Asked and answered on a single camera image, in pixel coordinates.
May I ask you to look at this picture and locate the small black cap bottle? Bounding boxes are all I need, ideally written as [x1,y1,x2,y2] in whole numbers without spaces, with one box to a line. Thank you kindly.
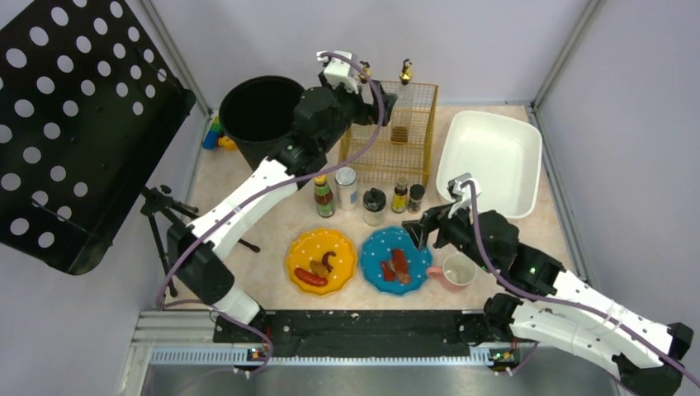
[407,184,425,214]

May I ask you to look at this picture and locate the sauce bottle yellow cap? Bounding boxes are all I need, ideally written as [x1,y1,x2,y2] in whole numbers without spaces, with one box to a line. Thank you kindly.
[314,175,335,218]

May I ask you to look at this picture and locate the glass oil bottle brown liquid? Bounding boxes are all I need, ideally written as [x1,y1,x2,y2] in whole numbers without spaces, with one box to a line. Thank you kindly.
[390,59,413,144]

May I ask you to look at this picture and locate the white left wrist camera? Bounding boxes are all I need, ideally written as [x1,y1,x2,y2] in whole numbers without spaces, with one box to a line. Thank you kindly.
[316,51,359,93]

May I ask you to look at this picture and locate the small yellow label bottle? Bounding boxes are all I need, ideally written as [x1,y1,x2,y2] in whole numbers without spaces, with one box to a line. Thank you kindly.
[391,181,409,214]

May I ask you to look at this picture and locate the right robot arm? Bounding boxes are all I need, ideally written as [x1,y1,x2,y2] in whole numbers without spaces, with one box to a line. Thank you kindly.
[402,205,699,395]

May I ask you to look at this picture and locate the yellow dotted plate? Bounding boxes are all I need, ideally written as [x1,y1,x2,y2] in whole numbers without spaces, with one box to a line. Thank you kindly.
[285,228,358,296]

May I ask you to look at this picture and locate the pink mug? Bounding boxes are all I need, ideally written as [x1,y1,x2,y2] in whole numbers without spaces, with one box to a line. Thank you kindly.
[426,252,477,292]

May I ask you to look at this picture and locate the red meat pieces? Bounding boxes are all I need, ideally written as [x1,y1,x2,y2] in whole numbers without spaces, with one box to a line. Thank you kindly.
[380,249,411,285]

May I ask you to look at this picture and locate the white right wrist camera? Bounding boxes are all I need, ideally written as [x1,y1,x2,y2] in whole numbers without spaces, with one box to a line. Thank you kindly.
[447,172,482,218]

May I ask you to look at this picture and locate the white plastic tub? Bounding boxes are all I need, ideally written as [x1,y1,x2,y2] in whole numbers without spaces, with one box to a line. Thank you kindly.
[435,111,542,219]

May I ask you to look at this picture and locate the dark curved sausage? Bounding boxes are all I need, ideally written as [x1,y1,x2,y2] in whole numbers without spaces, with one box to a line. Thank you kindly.
[321,251,336,273]

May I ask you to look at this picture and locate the gold wire basket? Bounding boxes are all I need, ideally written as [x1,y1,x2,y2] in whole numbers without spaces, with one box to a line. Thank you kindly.
[348,81,439,187]

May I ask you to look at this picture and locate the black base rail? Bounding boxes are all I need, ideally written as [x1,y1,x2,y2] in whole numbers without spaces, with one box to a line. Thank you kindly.
[213,309,540,360]

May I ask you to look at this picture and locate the black tripod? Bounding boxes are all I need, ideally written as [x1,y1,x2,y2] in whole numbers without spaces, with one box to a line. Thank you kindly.
[140,185,235,304]

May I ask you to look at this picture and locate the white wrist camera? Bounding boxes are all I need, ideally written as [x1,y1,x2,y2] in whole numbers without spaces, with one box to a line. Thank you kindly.
[316,51,359,93]
[447,172,482,218]

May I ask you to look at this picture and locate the blue dotted plate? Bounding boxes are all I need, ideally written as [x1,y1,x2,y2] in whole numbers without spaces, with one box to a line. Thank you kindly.
[358,226,433,296]

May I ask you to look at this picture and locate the black ribbed trash bin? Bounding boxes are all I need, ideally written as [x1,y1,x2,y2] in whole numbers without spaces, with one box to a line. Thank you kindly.
[219,75,305,170]

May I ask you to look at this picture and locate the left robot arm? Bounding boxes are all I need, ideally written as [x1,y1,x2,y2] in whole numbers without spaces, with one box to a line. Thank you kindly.
[166,76,396,324]

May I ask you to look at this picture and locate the black lid glass shaker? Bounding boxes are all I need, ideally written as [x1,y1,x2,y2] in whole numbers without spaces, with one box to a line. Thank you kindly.
[362,187,386,227]

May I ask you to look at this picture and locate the glass oil bottle clear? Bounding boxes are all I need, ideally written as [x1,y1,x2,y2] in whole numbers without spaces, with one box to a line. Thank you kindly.
[358,61,372,85]

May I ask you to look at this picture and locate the silver lid jar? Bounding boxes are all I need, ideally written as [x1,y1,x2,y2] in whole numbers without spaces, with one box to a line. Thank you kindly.
[334,167,357,210]

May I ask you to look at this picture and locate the red sausage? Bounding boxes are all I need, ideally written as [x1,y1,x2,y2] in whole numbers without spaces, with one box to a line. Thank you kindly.
[294,267,328,287]

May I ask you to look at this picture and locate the colourful toy blocks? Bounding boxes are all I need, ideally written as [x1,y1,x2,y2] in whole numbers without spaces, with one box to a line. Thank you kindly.
[201,116,238,151]

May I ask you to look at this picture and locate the brown food piece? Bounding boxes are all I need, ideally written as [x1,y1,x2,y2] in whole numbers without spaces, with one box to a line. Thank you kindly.
[310,261,329,278]

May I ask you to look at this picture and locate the black perforated stand panel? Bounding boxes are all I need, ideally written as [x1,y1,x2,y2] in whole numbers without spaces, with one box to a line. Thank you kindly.
[1,1,196,276]

